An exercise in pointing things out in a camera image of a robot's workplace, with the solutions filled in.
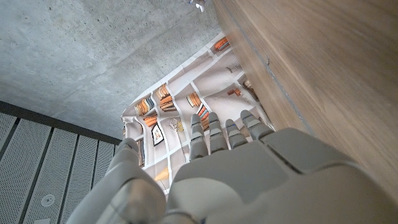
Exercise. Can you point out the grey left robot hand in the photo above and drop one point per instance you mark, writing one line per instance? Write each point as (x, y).
(248, 180)

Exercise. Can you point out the round white ceiling sensor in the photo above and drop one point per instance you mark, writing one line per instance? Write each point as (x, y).
(47, 200)

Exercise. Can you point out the white ceiling vent slot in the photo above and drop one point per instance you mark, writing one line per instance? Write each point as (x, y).
(42, 221)

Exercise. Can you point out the printed bookshelf backdrop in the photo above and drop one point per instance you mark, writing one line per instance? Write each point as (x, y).
(217, 81)

